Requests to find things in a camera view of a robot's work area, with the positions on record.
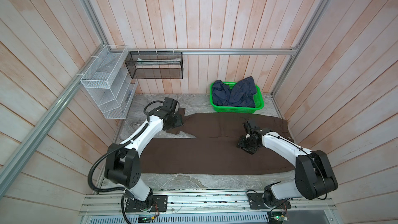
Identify brown trousers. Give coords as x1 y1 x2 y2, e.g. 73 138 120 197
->
140 113 294 175

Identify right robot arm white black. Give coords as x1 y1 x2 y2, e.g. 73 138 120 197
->
238 130 339 208

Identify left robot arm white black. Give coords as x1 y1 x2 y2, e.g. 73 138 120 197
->
104 113 183 202

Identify navy blue trousers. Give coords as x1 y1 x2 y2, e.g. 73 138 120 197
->
211 76 257 108

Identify green plastic basket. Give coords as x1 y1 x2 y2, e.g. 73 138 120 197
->
209 84 264 114

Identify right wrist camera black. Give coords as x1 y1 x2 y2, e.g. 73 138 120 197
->
243 120 261 135

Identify black mesh wall basket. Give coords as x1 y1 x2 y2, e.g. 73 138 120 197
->
125 51 183 80

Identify white wire mesh shelf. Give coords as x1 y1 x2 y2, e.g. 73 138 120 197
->
81 45 138 119

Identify black corrugated cable hose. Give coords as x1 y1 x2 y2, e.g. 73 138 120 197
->
87 100 165 224

